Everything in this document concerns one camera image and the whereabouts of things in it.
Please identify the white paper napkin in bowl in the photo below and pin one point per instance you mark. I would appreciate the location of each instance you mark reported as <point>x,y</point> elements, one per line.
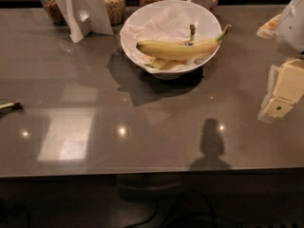
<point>158,24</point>

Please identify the yellow banana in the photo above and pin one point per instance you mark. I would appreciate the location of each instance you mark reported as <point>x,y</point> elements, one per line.
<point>183,52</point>

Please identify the white ceramic bowl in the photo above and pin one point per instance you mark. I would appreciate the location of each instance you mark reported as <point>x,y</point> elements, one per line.
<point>142,19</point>

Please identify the glass jar with chickpeas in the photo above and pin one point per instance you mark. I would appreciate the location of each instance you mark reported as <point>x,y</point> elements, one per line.
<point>115,10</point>

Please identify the banana stem at left edge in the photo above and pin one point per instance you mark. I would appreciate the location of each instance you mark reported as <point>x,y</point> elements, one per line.
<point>14,106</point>

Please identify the white folded paper stand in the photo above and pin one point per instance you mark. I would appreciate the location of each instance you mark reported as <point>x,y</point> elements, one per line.
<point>84,17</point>

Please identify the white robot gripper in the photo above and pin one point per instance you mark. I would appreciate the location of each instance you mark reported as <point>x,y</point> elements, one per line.
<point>292,28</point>

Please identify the left glass jar with nuts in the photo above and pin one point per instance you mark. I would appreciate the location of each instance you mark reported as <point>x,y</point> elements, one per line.
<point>53,12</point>

